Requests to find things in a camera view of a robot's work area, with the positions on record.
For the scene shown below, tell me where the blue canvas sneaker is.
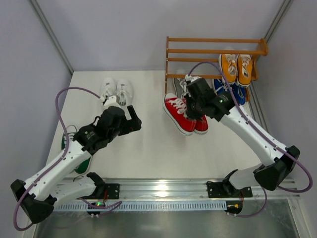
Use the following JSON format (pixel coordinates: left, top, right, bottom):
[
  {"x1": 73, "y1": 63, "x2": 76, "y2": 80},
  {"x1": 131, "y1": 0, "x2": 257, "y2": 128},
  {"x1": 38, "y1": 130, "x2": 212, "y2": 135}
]
[
  {"x1": 231, "y1": 84, "x2": 246, "y2": 105},
  {"x1": 212, "y1": 79, "x2": 232, "y2": 95}
]

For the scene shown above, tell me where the red canvas sneaker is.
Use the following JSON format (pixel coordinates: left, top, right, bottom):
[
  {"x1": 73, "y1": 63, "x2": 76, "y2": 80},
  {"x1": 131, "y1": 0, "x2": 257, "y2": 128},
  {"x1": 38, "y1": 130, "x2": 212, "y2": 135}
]
[
  {"x1": 163, "y1": 93, "x2": 196, "y2": 136},
  {"x1": 179, "y1": 97, "x2": 209, "y2": 135}
]

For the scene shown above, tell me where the grey canvas sneaker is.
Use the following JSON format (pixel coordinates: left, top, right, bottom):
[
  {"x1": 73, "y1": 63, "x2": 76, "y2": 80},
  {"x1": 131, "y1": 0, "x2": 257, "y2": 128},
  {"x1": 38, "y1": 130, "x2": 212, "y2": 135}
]
[{"x1": 173, "y1": 78, "x2": 187, "y2": 98}]

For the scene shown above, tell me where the orange canvas sneaker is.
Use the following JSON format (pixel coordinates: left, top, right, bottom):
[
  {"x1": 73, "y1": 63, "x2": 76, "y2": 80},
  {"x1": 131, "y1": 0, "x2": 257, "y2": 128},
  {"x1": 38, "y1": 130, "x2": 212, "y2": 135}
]
[
  {"x1": 218, "y1": 54, "x2": 238, "y2": 85},
  {"x1": 237, "y1": 54, "x2": 253, "y2": 88}
]

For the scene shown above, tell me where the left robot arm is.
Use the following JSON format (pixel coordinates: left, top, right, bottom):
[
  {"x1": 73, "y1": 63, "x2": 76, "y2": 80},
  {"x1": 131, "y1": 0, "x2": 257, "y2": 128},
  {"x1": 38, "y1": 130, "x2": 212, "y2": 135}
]
[{"x1": 10, "y1": 106, "x2": 142, "y2": 224}]

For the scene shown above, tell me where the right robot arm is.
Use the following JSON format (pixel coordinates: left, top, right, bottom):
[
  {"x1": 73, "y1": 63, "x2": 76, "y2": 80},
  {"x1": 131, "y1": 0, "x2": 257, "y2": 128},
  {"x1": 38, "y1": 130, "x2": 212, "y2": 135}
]
[{"x1": 185, "y1": 75, "x2": 295, "y2": 196}]

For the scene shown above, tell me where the wooden shoe shelf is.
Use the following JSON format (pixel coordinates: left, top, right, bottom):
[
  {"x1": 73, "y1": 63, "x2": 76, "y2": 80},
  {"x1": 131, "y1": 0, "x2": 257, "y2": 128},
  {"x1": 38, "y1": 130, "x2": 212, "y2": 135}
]
[{"x1": 164, "y1": 36, "x2": 269, "y2": 93}]

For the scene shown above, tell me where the white leather sneaker right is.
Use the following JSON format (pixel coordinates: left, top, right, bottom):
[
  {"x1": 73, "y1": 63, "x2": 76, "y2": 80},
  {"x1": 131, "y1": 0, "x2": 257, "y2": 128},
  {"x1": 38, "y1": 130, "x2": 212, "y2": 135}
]
[{"x1": 116, "y1": 79, "x2": 134, "y2": 107}]

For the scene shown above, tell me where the white leather sneaker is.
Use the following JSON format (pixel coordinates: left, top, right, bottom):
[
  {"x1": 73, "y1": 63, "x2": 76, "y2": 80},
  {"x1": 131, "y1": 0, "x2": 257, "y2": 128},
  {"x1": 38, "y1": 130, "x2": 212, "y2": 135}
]
[
  {"x1": 116, "y1": 79, "x2": 134, "y2": 107},
  {"x1": 100, "y1": 77, "x2": 116, "y2": 98}
]

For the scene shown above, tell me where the white leather sneaker left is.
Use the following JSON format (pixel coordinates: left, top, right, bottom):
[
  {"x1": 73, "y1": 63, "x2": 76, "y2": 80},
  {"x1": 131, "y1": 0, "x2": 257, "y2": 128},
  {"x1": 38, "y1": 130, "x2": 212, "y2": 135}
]
[{"x1": 100, "y1": 77, "x2": 116, "y2": 98}]

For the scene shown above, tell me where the green canvas sneaker right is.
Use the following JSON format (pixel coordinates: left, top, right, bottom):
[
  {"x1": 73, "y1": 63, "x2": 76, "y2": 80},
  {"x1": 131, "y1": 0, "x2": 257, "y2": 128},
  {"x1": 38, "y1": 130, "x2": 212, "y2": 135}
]
[{"x1": 74, "y1": 157, "x2": 92, "y2": 175}]

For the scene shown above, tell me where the left controller board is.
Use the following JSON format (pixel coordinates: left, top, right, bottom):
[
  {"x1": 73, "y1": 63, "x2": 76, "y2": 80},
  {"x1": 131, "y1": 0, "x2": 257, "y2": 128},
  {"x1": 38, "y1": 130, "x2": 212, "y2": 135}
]
[{"x1": 87, "y1": 202, "x2": 105, "y2": 217}]

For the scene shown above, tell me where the controller board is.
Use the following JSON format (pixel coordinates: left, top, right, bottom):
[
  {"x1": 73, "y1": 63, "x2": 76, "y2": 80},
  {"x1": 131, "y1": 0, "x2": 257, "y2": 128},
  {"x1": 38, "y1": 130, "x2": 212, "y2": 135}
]
[
  {"x1": 87, "y1": 202, "x2": 105, "y2": 217},
  {"x1": 225, "y1": 201, "x2": 243, "y2": 215}
]

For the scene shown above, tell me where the right controller board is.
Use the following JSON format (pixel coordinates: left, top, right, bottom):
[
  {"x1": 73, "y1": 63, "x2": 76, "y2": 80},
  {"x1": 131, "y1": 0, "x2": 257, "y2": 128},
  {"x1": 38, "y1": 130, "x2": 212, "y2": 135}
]
[{"x1": 225, "y1": 201, "x2": 243, "y2": 215}]

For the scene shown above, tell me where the aluminium mounting rail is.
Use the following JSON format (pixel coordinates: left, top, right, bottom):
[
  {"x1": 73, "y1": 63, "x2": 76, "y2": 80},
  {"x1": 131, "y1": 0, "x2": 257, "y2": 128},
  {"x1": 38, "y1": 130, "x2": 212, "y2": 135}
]
[{"x1": 104, "y1": 178, "x2": 300, "y2": 201}]

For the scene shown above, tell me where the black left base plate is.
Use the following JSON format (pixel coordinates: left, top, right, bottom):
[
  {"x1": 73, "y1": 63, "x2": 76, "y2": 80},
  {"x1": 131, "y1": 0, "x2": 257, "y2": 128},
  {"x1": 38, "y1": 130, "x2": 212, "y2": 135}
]
[{"x1": 98, "y1": 183, "x2": 120, "y2": 200}]

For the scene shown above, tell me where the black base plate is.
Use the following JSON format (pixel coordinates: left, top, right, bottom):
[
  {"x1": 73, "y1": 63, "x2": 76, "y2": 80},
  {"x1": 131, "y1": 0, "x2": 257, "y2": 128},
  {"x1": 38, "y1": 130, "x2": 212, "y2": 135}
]
[
  {"x1": 98, "y1": 183, "x2": 120, "y2": 200},
  {"x1": 206, "y1": 181, "x2": 253, "y2": 198}
]

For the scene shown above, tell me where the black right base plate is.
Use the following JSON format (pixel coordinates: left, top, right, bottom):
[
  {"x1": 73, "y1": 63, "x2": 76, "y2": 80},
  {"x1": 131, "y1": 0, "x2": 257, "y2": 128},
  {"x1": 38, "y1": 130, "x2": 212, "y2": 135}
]
[{"x1": 206, "y1": 181, "x2": 253, "y2": 198}]

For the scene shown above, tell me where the slotted grey cable duct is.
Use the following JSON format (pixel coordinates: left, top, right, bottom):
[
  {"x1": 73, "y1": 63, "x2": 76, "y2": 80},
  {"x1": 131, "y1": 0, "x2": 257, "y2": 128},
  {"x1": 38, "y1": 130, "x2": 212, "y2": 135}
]
[{"x1": 55, "y1": 200, "x2": 227, "y2": 212}]

